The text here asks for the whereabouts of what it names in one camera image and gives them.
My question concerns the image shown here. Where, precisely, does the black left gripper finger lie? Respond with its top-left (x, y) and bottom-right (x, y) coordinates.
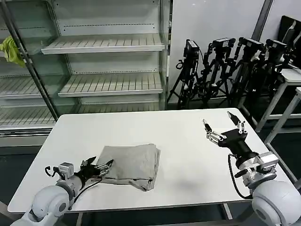
top-left (80, 155), bottom-right (97, 167)
top-left (94, 159), bottom-right (115, 176)

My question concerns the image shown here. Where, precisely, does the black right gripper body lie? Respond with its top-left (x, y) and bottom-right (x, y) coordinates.
top-left (218, 129), bottom-right (257, 161)

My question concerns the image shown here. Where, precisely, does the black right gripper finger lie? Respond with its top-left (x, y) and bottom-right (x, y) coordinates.
top-left (202, 118), bottom-right (224, 145)
top-left (226, 111), bottom-right (247, 135)

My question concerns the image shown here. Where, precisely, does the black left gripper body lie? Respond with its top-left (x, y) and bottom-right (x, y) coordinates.
top-left (74, 163), bottom-right (100, 183)

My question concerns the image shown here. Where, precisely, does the grey printed shirt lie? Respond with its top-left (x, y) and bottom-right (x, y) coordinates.
top-left (96, 142), bottom-right (162, 193)

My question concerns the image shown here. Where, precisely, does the glass-sided display shelf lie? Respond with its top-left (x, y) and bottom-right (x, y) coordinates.
top-left (0, 0), bottom-right (78, 148)

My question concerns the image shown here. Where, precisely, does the black monitor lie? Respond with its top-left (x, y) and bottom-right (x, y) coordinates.
top-left (277, 15), bottom-right (301, 69)

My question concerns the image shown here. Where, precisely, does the grey metal pole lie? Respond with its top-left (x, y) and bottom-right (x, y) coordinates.
top-left (253, 0), bottom-right (275, 41)

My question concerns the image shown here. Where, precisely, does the white empty display shelf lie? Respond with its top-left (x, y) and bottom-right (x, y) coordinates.
top-left (41, 0), bottom-right (174, 111)

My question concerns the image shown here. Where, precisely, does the yellow-green cloth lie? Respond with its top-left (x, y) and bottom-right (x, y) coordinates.
top-left (0, 35), bottom-right (26, 68)

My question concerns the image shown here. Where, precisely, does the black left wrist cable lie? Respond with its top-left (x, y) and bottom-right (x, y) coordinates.
top-left (68, 178), bottom-right (105, 211)
top-left (44, 165), bottom-right (61, 178)

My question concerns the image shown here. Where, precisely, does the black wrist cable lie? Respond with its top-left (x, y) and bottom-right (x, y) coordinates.
top-left (227, 153), bottom-right (253, 199)
top-left (44, 165), bottom-right (61, 178)
top-left (68, 178), bottom-right (105, 211)

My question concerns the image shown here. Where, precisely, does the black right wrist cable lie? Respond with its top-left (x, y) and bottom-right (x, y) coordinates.
top-left (227, 153), bottom-right (253, 199)

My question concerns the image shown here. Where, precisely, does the white desk with metal frame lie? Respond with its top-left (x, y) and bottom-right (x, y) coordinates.
top-left (264, 86), bottom-right (301, 189)
top-left (238, 67), bottom-right (301, 133)

